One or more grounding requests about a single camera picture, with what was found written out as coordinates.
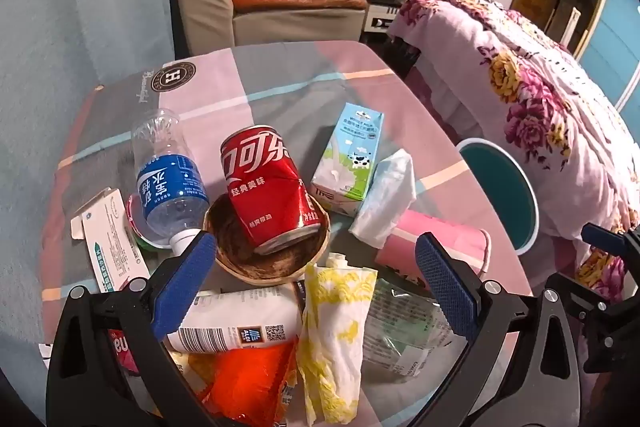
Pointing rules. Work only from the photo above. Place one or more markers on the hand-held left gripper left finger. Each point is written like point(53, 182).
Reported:
point(185, 282)

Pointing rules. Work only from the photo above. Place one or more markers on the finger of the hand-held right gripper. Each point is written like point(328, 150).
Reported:
point(575, 294)
point(602, 237)

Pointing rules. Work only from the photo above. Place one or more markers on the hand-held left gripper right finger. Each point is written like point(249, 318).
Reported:
point(445, 287)

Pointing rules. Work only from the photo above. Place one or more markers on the white barcode bottle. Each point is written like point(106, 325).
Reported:
point(230, 317)

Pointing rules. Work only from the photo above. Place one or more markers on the pink packet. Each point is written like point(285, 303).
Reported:
point(435, 227)

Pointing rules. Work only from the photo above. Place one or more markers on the clear plastic bag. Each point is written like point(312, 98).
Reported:
point(400, 332)

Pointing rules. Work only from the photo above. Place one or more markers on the coconut shell bowl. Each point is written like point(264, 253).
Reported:
point(270, 267)

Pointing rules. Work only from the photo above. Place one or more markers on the white cardboard box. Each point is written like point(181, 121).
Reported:
point(110, 232)

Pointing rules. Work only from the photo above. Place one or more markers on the pink red wrapper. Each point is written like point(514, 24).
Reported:
point(122, 352)

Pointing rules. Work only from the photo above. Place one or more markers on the clear water bottle blue label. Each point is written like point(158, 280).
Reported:
point(170, 187)

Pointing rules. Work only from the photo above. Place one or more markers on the white tissue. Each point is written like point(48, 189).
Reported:
point(385, 197)

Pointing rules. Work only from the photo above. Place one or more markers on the teal trash bin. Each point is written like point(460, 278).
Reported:
point(500, 192)

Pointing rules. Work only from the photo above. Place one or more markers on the orange snack packet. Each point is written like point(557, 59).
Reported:
point(240, 382)

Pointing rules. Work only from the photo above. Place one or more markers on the yellow printed paper towel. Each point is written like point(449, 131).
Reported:
point(330, 332)

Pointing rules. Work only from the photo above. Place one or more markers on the red soda can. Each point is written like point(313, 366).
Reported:
point(260, 177)

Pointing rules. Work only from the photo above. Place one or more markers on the milk carton with cow print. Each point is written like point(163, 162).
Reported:
point(345, 157)

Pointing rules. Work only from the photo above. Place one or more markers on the floral pink bed blanket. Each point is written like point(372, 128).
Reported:
point(525, 72)

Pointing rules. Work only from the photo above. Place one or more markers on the blue white wardrobe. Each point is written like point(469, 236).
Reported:
point(615, 32)

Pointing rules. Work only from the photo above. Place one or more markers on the plaid pink grey tablecloth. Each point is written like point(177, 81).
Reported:
point(280, 87)

